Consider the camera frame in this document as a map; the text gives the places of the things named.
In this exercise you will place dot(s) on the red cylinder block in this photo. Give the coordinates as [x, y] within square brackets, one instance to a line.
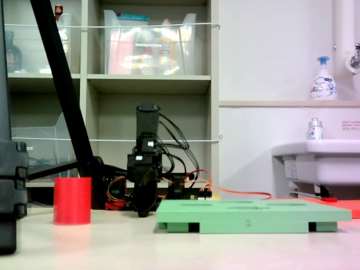
[72, 201]

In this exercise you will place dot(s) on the thick black tripod leg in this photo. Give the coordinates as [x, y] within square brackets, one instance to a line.
[60, 76]

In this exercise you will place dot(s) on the thin black tripod leg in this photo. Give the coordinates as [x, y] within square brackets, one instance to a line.
[50, 169]

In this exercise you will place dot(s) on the clear bin with bottles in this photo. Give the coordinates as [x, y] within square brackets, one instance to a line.
[66, 42]

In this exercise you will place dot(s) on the small red flat piece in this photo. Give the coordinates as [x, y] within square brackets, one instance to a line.
[329, 199]

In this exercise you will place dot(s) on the white blue-pump soap bottle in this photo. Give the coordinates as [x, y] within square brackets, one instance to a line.
[323, 84]

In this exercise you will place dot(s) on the red-print wall label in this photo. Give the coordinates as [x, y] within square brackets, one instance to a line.
[351, 125]

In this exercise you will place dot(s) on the beige shelf unit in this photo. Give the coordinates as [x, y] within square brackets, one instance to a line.
[149, 81]

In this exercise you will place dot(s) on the green shape-hole board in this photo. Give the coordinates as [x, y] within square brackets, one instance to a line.
[253, 215]

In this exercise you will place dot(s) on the white sink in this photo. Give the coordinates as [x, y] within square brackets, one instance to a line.
[323, 163]

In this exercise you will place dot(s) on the clear bin with packages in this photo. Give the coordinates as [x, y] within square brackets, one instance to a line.
[149, 47]

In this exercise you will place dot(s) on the orange flat block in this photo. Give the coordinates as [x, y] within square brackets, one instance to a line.
[350, 206]

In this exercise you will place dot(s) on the empty clear plastic bin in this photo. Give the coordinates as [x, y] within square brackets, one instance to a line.
[42, 149]

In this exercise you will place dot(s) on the brown bottle red cap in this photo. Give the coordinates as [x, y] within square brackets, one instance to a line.
[58, 12]

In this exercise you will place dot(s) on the circuit board with connectors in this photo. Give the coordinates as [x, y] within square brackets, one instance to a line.
[204, 197]

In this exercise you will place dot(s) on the red base clamp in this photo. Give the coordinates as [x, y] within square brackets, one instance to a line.
[114, 205]

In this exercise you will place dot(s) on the small clear sanitizer bottle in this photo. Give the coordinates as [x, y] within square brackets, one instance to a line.
[315, 130]

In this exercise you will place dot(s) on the notched black stack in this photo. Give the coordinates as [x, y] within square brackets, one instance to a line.
[12, 197]

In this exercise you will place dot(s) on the dark vertical post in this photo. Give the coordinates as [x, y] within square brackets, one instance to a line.
[4, 70]

